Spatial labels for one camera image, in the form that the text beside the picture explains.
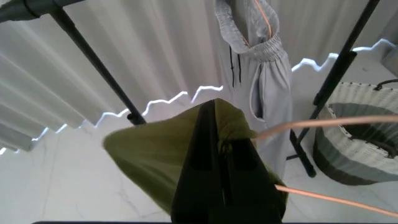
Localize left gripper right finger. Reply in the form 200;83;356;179
221;138;287;223

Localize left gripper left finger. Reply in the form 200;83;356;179
170;99;224;223

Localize green printed t-shirt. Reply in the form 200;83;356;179
102;98;289;215

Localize pale grey shorts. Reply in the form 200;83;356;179
213;0;294;180

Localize pink clothes hanger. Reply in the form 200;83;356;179
241;0;274;49
253;114;398;218

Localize white laundry basket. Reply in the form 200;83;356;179
312;78;398;187

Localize black clothes rack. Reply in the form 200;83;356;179
0;0;382;179

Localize white curtain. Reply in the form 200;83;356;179
0;0;398;153

